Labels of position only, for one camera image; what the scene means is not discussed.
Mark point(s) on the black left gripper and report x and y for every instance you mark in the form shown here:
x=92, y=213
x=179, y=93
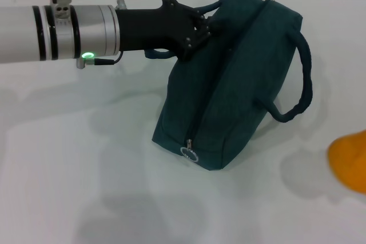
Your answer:
x=148, y=29

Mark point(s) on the silver round wrist knob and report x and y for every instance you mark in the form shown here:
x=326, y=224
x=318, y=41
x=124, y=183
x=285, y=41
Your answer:
x=120, y=3

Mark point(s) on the dark teal fabric bag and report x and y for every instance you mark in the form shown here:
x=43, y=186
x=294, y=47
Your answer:
x=228, y=84

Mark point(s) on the orange mango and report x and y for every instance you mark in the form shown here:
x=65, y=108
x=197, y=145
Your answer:
x=351, y=161

